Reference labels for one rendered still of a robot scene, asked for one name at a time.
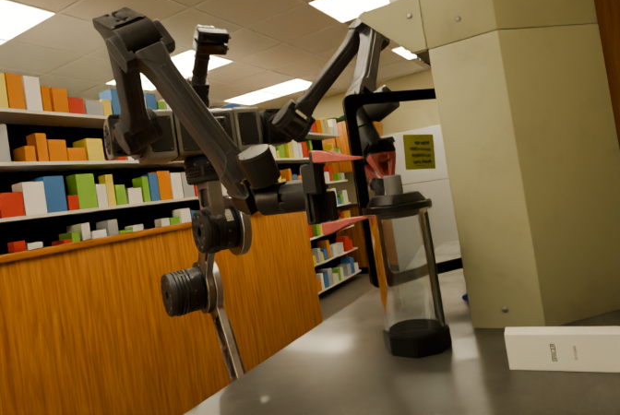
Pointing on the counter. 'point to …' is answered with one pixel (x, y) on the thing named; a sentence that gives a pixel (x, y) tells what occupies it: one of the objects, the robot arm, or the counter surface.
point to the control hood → (401, 24)
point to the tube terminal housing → (525, 132)
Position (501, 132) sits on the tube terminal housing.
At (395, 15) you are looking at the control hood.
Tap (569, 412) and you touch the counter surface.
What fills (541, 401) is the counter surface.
